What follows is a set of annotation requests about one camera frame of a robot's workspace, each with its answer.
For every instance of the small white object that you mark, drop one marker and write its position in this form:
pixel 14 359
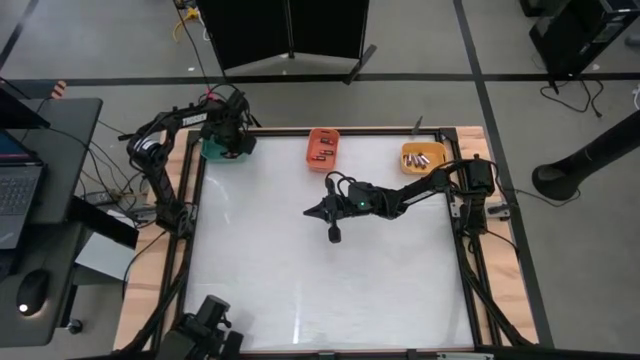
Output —
pixel 636 97

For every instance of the orange black striped marker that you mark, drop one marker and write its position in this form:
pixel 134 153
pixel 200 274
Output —
pixel 59 89

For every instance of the grey laptop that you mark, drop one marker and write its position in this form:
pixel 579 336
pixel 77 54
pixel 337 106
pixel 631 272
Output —
pixel 20 190

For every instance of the black equipment cart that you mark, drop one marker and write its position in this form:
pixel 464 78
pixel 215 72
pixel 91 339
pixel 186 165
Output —
pixel 575 35

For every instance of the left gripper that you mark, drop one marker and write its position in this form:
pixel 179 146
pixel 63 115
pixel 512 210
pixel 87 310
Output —
pixel 231 117

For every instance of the silver battery MAX print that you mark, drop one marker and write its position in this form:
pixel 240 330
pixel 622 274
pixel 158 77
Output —
pixel 423 159

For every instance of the black desk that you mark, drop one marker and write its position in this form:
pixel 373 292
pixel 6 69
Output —
pixel 75 150

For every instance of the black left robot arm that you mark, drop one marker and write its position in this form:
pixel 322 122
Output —
pixel 160 170

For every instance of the black desk crossbar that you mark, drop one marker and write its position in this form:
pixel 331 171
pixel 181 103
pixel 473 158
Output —
pixel 95 225

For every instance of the thick black upright pole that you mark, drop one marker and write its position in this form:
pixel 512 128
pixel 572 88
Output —
pixel 600 155

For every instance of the black monitor lid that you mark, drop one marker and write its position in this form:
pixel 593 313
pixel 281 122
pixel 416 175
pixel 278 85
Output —
pixel 20 112

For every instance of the teal plastic bin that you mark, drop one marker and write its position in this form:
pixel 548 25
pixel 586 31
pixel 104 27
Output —
pixel 210 151

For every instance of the black aluminium table frame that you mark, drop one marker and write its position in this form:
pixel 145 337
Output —
pixel 360 132

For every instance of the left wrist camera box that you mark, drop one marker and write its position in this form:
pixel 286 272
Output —
pixel 246 145

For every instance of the thin black angled bracket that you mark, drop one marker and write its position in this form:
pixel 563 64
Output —
pixel 255 121
pixel 417 125

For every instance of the black caster wheel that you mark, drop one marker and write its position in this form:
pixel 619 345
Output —
pixel 74 326

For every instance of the light grey box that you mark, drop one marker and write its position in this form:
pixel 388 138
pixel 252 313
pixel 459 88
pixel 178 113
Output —
pixel 105 257

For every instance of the yellow plastic bin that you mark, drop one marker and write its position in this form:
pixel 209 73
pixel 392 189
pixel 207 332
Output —
pixel 437 150

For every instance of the small grey clamp block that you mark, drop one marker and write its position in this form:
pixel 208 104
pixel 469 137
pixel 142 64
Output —
pixel 500 210

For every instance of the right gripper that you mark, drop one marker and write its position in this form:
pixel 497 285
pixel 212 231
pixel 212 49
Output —
pixel 337 207

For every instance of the black computer mouse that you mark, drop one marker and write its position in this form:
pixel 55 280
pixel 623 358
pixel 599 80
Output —
pixel 32 290

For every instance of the orange plastic bin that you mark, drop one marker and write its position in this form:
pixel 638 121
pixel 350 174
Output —
pixel 315 147

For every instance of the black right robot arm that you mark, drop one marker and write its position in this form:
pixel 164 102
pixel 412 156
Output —
pixel 430 187

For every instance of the black copper-end battery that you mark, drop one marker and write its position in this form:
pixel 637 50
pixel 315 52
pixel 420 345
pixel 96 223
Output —
pixel 407 160

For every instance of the black divider panel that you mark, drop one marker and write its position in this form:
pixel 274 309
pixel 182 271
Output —
pixel 330 25
pixel 250 30

